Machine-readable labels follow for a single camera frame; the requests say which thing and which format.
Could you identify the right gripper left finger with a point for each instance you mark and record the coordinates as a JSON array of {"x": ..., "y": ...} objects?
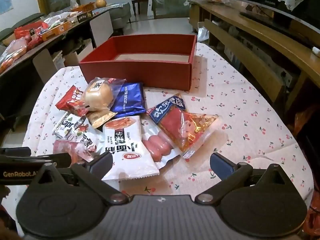
[{"x": 91, "y": 175}]

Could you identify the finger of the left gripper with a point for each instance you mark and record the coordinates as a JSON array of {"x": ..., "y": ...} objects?
[
  {"x": 58, "y": 159},
  {"x": 16, "y": 152}
]

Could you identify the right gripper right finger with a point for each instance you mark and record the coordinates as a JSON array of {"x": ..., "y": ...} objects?
[{"x": 233, "y": 176}]

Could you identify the pink clear cake packet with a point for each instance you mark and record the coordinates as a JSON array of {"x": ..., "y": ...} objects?
[{"x": 77, "y": 150}]

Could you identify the white red date packet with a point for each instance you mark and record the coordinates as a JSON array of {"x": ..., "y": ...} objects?
[{"x": 92, "y": 138}]

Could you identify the white Kaprons wafer packet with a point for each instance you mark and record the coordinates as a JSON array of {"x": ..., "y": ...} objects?
[{"x": 68, "y": 123}]

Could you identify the white noodle snack bag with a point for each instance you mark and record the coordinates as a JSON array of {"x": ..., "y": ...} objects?
[{"x": 131, "y": 159}]

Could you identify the gold foil snack packet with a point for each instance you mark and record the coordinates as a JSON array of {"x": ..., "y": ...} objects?
[{"x": 98, "y": 118}]

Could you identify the red gummy candy bag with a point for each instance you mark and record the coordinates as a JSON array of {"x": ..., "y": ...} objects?
[{"x": 72, "y": 102}]

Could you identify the red blue snack packet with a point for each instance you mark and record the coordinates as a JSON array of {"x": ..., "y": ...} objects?
[{"x": 188, "y": 131}]

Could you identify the pink sausages vacuum pack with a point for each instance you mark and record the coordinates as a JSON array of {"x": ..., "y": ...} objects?
[{"x": 159, "y": 145}]

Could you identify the steamed cake clear packet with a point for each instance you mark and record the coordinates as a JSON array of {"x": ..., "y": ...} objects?
[{"x": 101, "y": 93}]

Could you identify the blue wafer biscuit packet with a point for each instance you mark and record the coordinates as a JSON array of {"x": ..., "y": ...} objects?
[{"x": 130, "y": 100}]

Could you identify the cherry print tablecloth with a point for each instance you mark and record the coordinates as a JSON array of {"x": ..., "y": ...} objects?
[{"x": 250, "y": 129}]

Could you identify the open cardboard carton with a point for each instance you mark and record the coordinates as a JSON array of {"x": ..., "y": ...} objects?
[{"x": 78, "y": 54}]

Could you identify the dark side table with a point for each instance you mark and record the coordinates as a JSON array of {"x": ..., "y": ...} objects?
[{"x": 22, "y": 82}]

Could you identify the bag of orange fruit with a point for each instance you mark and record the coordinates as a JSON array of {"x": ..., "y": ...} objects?
[{"x": 15, "y": 50}]

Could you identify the red cardboard box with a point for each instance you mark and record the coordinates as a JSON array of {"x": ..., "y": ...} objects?
[{"x": 155, "y": 60}]

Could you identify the orange cardboard box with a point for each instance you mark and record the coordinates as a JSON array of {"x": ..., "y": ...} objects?
[{"x": 56, "y": 31}]

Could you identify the long wooden tv bench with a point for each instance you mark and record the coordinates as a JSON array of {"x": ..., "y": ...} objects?
[{"x": 243, "y": 36}]

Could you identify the black snack box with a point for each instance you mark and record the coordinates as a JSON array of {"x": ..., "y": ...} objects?
[{"x": 84, "y": 16}]

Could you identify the silver plastic bag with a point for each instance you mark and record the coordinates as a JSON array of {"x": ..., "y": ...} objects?
[{"x": 202, "y": 34}]

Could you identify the grey sofa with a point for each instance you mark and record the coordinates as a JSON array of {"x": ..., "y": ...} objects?
[{"x": 120, "y": 16}]

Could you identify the round yellow pomelo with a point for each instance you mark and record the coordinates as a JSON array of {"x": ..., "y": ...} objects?
[{"x": 100, "y": 4}]

